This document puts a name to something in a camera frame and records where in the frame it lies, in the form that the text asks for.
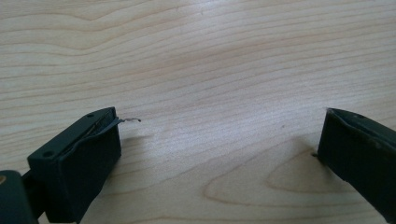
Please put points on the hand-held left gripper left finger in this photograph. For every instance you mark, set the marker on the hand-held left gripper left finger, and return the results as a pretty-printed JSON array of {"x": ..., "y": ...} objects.
[{"x": 74, "y": 165}]

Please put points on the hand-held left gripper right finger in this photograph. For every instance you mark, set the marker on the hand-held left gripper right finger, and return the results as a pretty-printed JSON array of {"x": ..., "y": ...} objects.
[{"x": 358, "y": 152}]

